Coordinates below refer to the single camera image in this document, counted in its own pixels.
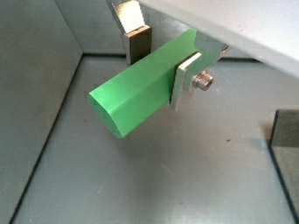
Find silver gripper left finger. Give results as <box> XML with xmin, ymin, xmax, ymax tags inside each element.
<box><xmin>106</xmin><ymin>0</ymin><xmax>152</xmax><ymax>65</ymax></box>

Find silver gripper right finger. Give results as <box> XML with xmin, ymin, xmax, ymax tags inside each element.
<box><xmin>170</xmin><ymin>31</ymin><xmax>230</xmax><ymax>110</ymax></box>

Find green hexagon block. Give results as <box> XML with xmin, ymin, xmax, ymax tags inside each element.
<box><xmin>88</xmin><ymin>29</ymin><xmax>198</xmax><ymax>138</ymax></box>

